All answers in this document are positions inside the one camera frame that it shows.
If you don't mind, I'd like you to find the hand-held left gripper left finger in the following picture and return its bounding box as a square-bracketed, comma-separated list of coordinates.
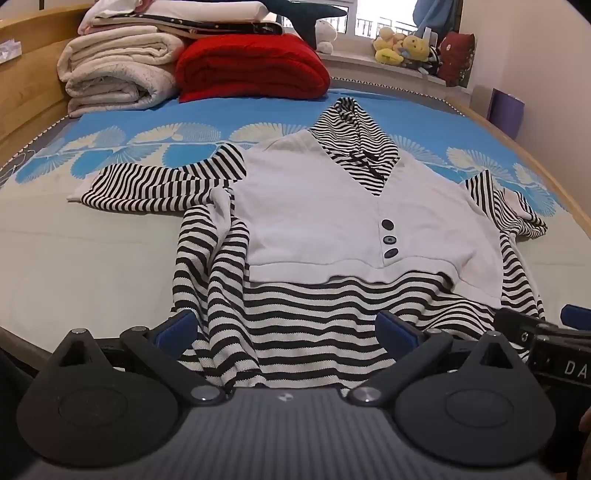
[44, 309, 228, 408]

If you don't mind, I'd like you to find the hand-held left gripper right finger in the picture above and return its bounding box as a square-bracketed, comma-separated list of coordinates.
[345, 311, 532, 408]

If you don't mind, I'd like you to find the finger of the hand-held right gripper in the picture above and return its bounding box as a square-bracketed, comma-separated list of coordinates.
[560, 304, 591, 331]
[494, 308, 549, 337]

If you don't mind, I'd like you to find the black white striped hooded sweater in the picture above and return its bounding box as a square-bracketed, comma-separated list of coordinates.
[68, 97, 549, 391]

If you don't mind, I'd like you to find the purple box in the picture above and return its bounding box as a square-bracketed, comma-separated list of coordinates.
[488, 88, 526, 139]

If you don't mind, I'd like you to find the folded cream blanket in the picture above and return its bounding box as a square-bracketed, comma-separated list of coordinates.
[58, 25, 186, 118]

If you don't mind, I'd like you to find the red cushion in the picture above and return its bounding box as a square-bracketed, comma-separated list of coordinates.
[436, 31, 476, 88]

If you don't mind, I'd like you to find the folded red blanket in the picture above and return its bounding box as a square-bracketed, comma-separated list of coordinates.
[174, 33, 331, 103]

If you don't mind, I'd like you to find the yellow plush toy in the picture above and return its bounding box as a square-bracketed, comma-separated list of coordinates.
[399, 34, 429, 70]
[373, 27, 403, 65]

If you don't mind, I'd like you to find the white plush toy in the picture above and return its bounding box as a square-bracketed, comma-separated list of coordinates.
[314, 19, 338, 54]

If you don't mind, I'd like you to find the window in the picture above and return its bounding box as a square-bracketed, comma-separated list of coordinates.
[342, 0, 421, 40]

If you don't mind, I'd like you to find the blue curtain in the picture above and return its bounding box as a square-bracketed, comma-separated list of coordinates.
[413, 0, 459, 43]

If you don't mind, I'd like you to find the dark blue shark plush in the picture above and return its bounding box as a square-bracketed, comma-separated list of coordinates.
[265, 0, 348, 49]

